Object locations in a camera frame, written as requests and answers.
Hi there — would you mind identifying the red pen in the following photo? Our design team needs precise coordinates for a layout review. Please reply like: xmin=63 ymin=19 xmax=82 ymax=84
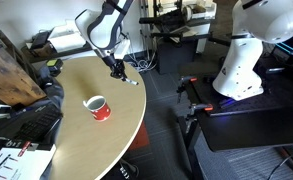
xmin=17 ymin=141 xmax=32 ymax=158

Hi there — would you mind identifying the white printed paper sheet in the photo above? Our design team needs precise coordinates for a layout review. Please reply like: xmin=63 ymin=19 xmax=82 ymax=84
xmin=0 ymin=145 xmax=57 ymax=180

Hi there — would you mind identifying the brown wooden desk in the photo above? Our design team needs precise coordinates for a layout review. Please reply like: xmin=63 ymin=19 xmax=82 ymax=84
xmin=0 ymin=29 xmax=48 ymax=106

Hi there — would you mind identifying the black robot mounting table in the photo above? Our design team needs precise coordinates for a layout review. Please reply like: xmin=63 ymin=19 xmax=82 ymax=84
xmin=177 ymin=54 xmax=293 ymax=180

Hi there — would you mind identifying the black flat box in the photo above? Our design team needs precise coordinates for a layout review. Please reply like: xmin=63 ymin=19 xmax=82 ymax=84
xmin=30 ymin=29 xmax=53 ymax=50

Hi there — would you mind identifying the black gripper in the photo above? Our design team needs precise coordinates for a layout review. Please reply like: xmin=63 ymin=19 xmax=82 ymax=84
xmin=100 ymin=52 xmax=128 ymax=82

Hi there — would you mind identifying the black keyboard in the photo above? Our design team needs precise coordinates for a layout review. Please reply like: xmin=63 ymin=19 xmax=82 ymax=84
xmin=13 ymin=104 xmax=64 ymax=143

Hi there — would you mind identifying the black floor cable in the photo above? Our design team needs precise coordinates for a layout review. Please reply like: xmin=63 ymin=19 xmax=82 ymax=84
xmin=265 ymin=144 xmax=293 ymax=180

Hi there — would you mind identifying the white printer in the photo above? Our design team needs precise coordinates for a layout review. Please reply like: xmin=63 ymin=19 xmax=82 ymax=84
xmin=47 ymin=21 xmax=87 ymax=53

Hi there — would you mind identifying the white cable bundle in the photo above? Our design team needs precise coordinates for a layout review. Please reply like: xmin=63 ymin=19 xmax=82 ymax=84
xmin=122 ymin=31 xmax=159 ymax=73

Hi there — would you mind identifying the black shoe with white print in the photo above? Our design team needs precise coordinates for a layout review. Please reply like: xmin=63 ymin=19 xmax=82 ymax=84
xmin=118 ymin=158 xmax=141 ymax=180

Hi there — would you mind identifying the yellow and black device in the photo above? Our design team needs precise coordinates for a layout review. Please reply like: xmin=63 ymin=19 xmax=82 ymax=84
xmin=45 ymin=58 xmax=65 ymax=77

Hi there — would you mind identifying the white machine on stand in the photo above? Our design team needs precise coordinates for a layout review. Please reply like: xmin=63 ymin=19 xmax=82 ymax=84
xmin=181 ymin=0 xmax=218 ymax=20

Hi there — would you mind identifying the black low shelf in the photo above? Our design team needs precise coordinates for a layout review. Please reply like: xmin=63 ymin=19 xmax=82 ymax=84
xmin=20 ymin=32 xmax=97 ymax=65

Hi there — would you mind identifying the red mug with white dots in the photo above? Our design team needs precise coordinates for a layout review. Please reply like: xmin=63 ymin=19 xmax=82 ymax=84
xmin=82 ymin=95 xmax=113 ymax=123

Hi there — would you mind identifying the small black orange-tipped clamp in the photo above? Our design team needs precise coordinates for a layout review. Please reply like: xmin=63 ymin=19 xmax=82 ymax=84
xmin=176 ymin=75 xmax=199 ymax=104

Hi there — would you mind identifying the small white object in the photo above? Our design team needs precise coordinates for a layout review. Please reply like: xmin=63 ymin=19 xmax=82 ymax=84
xmin=120 ymin=76 xmax=140 ymax=86

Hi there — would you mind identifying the large black orange-handled clamp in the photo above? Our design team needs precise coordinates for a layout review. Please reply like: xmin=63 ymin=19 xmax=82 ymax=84
xmin=184 ymin=102 xmax=215 ymax=135

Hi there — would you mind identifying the black metal equipment stand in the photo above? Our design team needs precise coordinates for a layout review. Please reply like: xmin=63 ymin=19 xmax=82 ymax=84
xmin=138 ymin=0 xmax=234 ymax=48

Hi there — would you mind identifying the black cabinet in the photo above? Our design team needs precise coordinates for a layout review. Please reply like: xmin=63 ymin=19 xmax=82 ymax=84
xmin=157 ymin=38 xmax=198 ymax=75

